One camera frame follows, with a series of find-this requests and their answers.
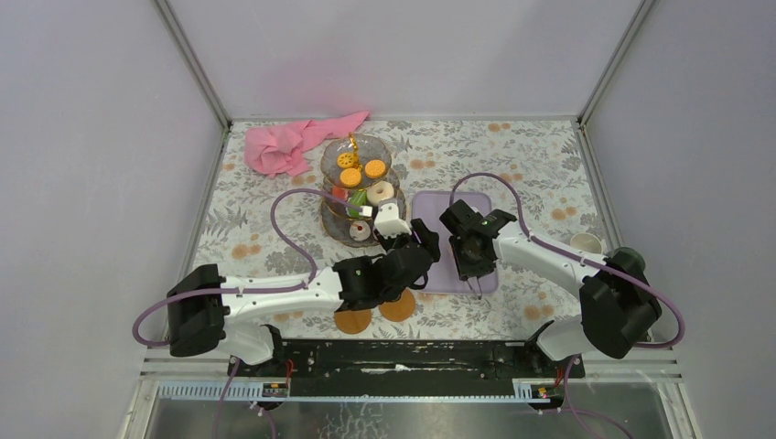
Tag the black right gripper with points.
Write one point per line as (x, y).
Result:
(465, 270)

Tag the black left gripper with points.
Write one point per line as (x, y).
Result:
(425, 241)

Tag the lilac plastic tray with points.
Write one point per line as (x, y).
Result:
(429, 205)

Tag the pink handled tongs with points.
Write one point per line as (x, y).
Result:
(475, 287)

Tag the white glazed donut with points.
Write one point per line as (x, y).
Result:
(379, 192)

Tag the grey speckled cake ball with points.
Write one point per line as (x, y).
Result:
(360, 231)

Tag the wooden coaster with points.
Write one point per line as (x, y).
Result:
(400, 309)
(352, 322)

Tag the green striped cake piece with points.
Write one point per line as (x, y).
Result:
(357, 199)

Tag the yellow round biscuit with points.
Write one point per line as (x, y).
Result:
(350, 177)
(375, 168)

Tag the pink cake slice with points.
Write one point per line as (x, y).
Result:
(340, 193)

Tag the three-tier glass cake stand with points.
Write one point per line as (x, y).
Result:
(335, 216)

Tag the white ceramic mug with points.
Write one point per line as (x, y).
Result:
(587, 242)

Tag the yellow jam-dot cookie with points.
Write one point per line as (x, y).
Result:
(347, 160)

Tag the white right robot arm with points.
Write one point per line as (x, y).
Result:
(616, 308)

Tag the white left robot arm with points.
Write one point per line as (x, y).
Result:
(207, 311)

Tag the grey ceramic mug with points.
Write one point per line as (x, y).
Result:
(627, 260)

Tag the pink cloth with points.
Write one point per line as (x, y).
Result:
(278, 149)

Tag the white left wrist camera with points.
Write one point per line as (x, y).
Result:
(386, 219)

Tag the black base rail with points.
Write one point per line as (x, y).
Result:
(408, 368)

